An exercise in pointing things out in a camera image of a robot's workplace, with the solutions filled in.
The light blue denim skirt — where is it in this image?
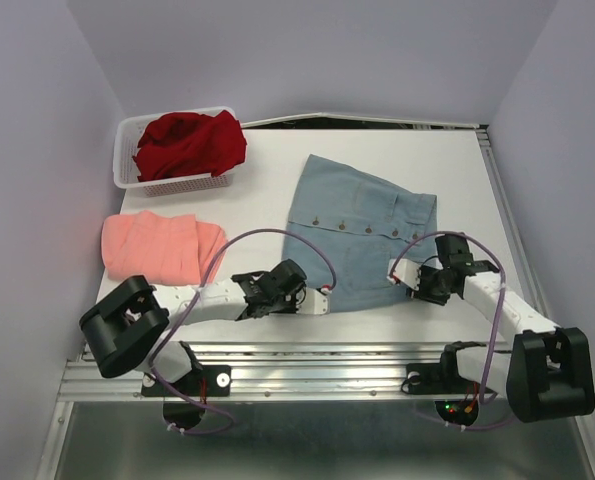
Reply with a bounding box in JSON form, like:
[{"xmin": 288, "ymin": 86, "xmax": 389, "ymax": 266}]
[{"xmin": 282, "ymin": 155, "xmax": 437, "ymax": 313}]

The pink pleated skirt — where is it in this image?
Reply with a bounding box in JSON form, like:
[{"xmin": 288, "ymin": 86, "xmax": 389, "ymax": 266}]
[{"xmin": 101, "ymin": 210, "xmax": 227, "ymax": 286}]

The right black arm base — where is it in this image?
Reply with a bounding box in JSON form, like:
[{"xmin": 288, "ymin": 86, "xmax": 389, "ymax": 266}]
[{"xmin": 400, "ymin": 363, "xmax": 475, "ymax": 395}]

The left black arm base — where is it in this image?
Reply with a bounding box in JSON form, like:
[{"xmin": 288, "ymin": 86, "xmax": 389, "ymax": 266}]
[{"xmin": 141, "ymin": 364, "xmax": 232, "ymax": 398}]

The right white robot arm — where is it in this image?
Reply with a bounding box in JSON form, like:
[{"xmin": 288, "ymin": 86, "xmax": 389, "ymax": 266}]
[{"xmin": 388, "ymin": 231, "xmax": 595, "ymax": 429}]

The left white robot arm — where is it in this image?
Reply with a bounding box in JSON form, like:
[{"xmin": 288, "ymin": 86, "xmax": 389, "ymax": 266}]
[{"xmin": 79, "ymin": 260, "xmax": 306, "ymax": 394}]

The red skirt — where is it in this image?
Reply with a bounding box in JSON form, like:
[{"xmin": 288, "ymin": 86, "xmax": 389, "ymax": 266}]
[{"xmin": 133, "ymin": 110, "xmax": 247, "ymax": 182}]

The white plastic basket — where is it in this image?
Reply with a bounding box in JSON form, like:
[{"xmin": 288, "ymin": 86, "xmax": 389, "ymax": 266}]
[{"xmin": 112, "ymin": 113, "xmax": 243, "ymax": 197}]

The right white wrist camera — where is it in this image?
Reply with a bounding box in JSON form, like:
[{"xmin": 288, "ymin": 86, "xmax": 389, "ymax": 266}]
[{"xmin": 387, "ymin": 258, "xmax": 421, "ymax": 290}]

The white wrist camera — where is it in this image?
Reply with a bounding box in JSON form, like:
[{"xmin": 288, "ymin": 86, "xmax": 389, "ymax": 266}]
[
  {"xmin": 296, "ymin": 287, "xmax": 331, "ymax": 316},
  {"xmin": 387, "ymin": 258, "xmax": 421, "ymax": 290}
]

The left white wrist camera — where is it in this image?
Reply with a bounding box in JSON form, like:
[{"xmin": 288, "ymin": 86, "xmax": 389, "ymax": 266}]
[{"xmin": 296, "ymin": 287, "xmax": 331, "ymax": 316}]

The aluminium mounting rail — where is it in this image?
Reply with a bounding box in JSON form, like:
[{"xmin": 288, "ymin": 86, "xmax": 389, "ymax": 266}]
[{"xmin": 56, "ymin": 341, "xmax": 589, "ymax": 401}]

